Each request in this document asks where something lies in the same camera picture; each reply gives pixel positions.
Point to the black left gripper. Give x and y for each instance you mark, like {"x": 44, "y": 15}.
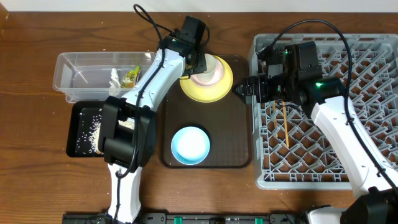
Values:
{"x": 202, "y": 67}

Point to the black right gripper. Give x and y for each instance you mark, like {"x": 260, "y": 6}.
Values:
{"x": 257, "y": 90}

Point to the cream paper cup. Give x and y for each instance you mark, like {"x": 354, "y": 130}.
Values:
{"x": 207, "y": 77}

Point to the green yellow snack wrapper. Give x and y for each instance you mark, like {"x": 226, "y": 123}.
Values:
{"x": 130, "y": 78}

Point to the light blue bowl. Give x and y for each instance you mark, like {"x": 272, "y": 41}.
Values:
{"x": 190, "y": 145}

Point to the white tissue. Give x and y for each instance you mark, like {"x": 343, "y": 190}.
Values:
{"x": 115, "y": 85}

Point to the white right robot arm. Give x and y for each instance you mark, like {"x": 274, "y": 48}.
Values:
{"x": 372, "y": 178}

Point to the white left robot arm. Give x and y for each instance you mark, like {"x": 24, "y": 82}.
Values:
{"x": 127, "y": 131}

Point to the grey dishwasher rack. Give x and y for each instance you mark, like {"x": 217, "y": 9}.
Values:
{"x": 369, "y": 63}

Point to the rice food waste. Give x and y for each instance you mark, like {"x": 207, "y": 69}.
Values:
{"x": 87, "y": 139}

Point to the pink bowl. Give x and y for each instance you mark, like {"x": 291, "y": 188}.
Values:
{"x": 218, "y": 73}

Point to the yellow plate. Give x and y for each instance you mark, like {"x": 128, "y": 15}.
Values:
{"x": 213, "y": 93}

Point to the brown plastic serving tray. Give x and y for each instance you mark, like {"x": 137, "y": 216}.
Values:
{"x": 226, "y": 121}

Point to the clear plastic bin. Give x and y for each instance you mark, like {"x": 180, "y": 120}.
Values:
{"x": 85, "y": 76}

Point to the black plastic bin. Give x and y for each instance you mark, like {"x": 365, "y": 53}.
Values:
{"x": 81, "y": 107}

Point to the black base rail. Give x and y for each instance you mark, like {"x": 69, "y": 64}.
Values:
{"x": 162, "y": 218}

